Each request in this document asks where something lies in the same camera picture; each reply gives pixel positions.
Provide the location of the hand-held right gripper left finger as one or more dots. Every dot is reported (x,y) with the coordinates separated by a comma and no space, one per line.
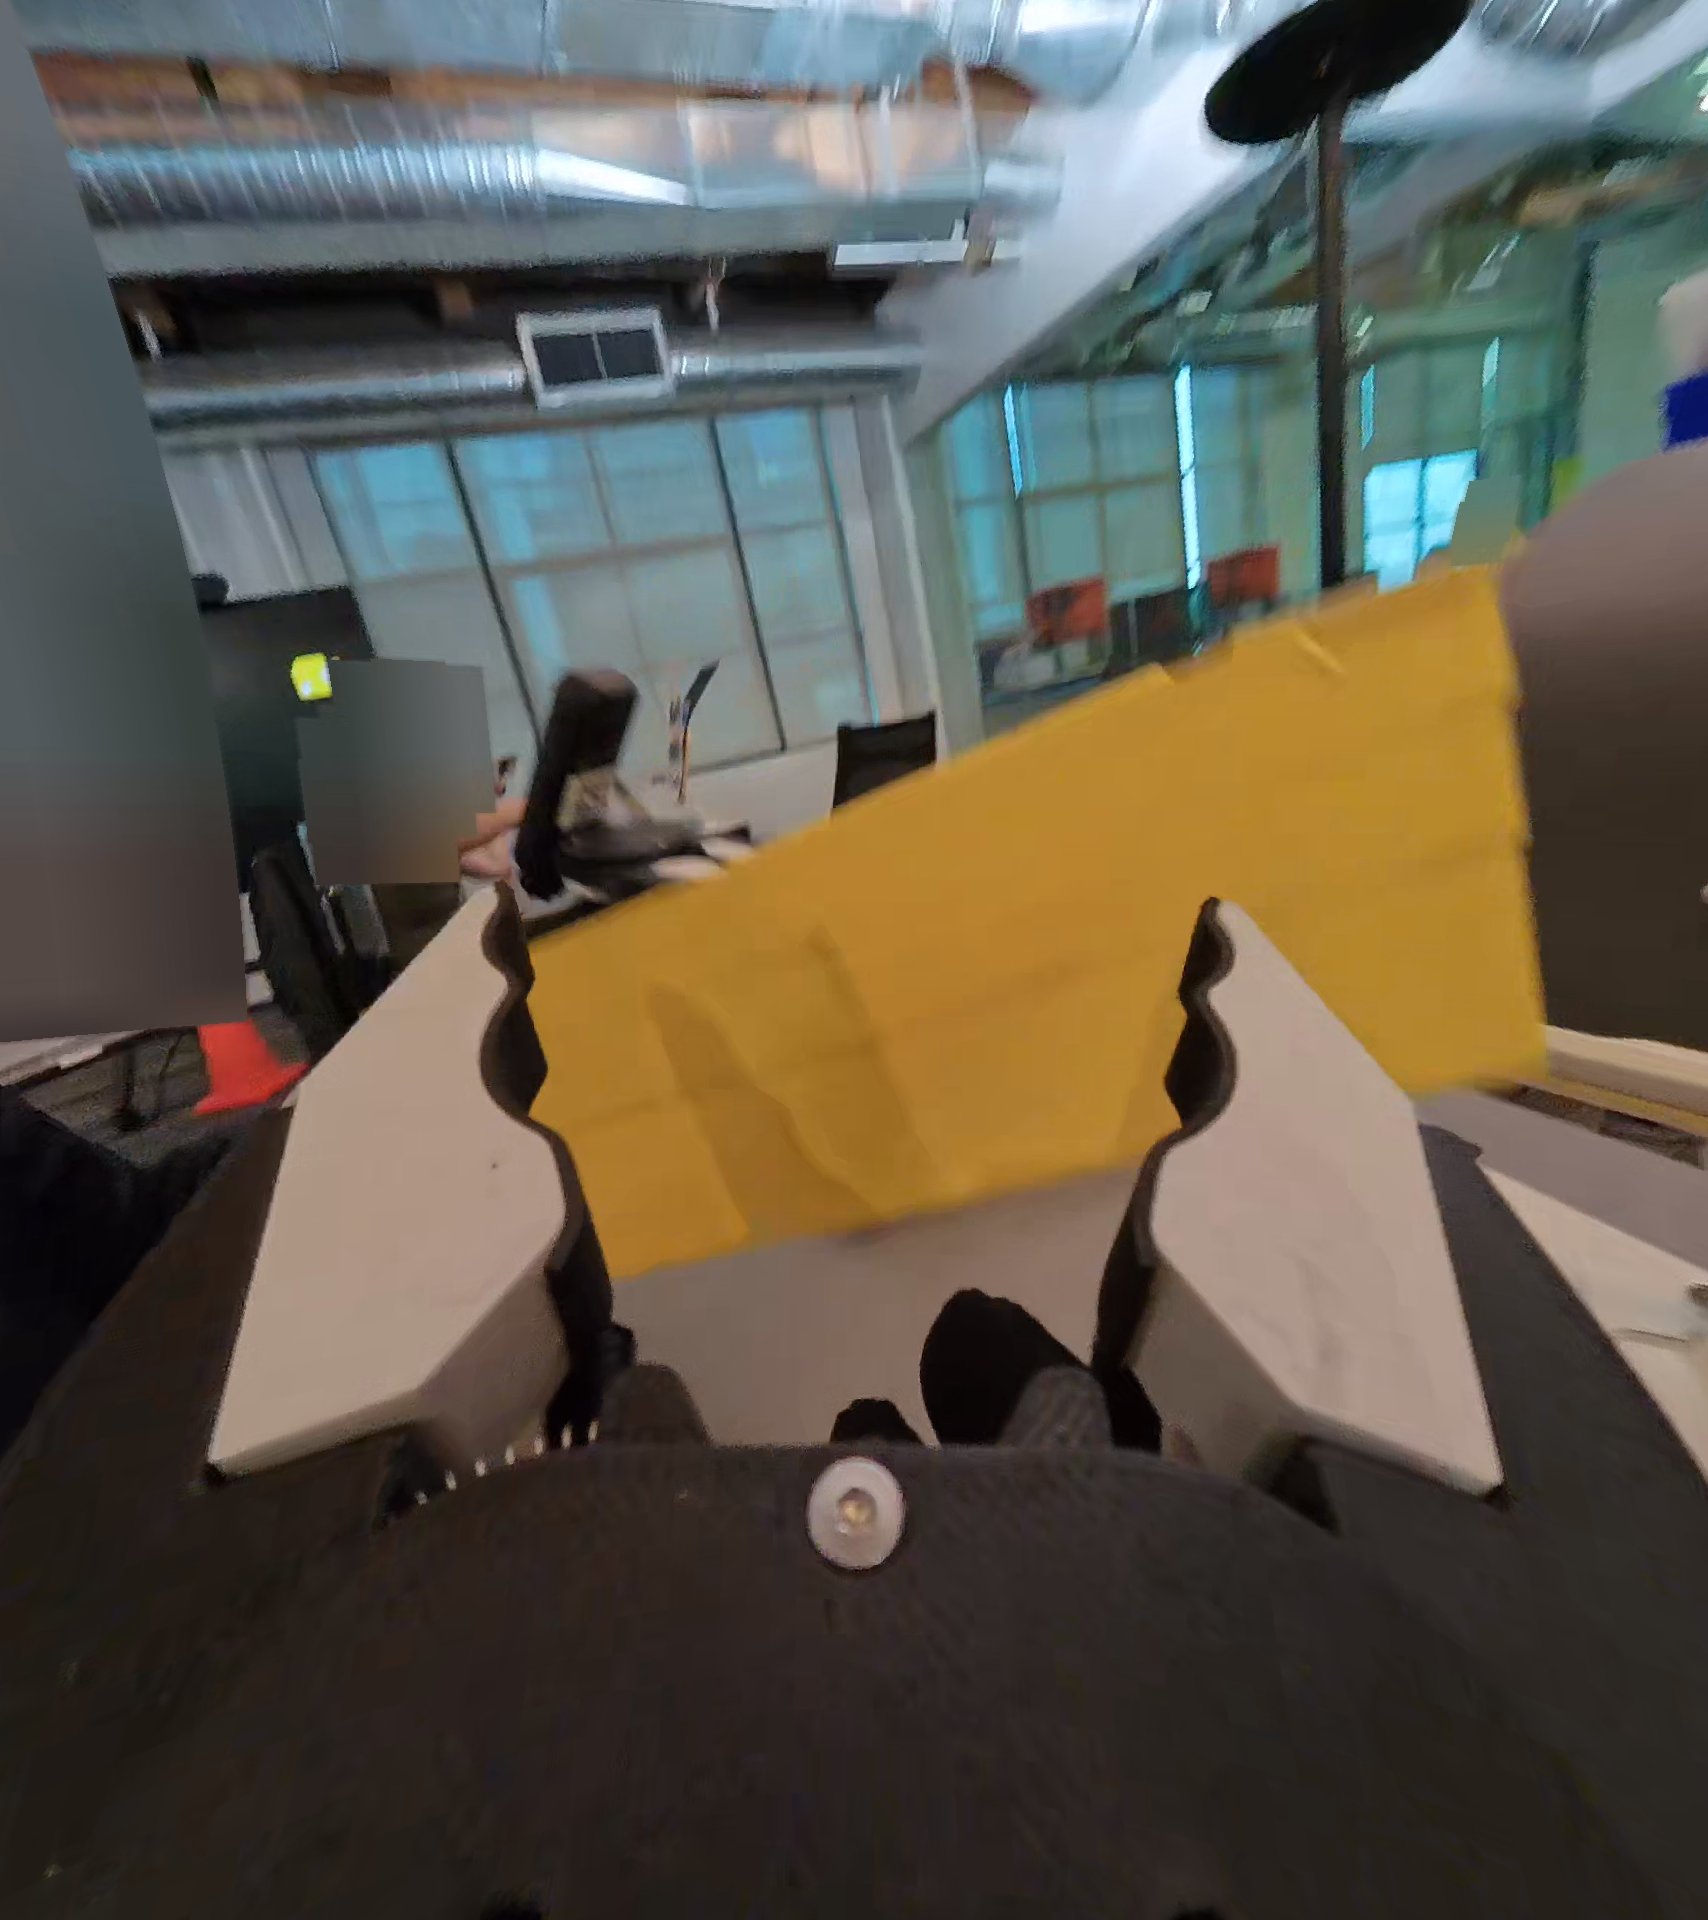
(390,1231)

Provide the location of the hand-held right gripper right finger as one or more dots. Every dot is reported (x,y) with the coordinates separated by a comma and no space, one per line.
(1304,1246)

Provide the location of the yellow plastic storage bin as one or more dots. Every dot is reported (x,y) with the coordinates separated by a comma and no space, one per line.
(1019,976)

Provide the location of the orange traffic cone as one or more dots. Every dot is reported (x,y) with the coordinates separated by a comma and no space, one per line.
(247,1073)

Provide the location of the white stand with wooden board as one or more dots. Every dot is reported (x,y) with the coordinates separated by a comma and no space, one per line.
(1652,1082)

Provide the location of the black office chair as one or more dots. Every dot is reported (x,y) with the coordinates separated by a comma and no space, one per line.
(886,757)

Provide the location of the black pole with round disc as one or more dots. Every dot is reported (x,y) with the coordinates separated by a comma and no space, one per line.
(1333,60)

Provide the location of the black wall screen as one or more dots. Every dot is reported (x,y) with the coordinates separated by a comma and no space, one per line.
(253,721)

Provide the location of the silver ventilation duct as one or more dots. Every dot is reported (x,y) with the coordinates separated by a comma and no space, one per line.
(494,173)
(346,382)

